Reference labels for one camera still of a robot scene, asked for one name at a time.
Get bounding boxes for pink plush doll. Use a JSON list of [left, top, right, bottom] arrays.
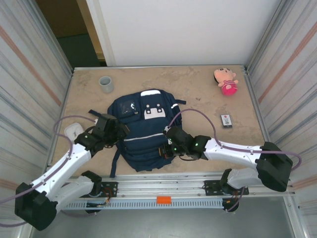
[[213, 68, 240, 97]]

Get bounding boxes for small black box white label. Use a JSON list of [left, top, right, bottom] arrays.
[[219, 113, 234, 129]]

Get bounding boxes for aluminium mounting rail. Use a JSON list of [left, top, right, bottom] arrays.
[[31, 173, 297, 197]]

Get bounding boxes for grey plastic cup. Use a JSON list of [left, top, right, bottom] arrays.
[[99, 76, 114, 94]]

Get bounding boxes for grey slotted cable duct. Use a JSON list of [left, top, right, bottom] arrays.
[[60, 198, 225, 210]]

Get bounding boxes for navy blue backpack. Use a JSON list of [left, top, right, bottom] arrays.
[[88, 89, 187, 178]]

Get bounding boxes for white plastic dish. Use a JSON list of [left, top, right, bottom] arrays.
[[64, 122, 84, 142]]

